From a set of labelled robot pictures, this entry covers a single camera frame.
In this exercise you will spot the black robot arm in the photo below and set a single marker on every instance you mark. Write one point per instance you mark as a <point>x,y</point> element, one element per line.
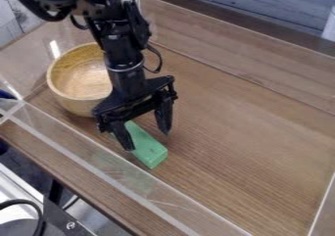
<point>120,31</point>

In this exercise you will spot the green rectangular block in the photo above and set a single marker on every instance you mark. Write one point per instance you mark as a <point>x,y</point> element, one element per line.
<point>149,151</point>

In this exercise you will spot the brown wooden bowl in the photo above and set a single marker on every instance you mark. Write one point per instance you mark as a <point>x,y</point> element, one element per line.
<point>77,80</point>

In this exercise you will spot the black metal bracket with screw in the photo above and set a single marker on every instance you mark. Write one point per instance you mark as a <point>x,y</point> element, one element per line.
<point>59,223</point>

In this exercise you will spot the clear acrylic front barrier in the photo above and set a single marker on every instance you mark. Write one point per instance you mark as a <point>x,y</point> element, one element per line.
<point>123,191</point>

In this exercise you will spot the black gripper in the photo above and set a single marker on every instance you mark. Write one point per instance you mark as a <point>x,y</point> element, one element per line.
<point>135,96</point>

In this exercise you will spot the black table leg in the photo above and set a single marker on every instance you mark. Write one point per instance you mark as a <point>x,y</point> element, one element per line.
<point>55,192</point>

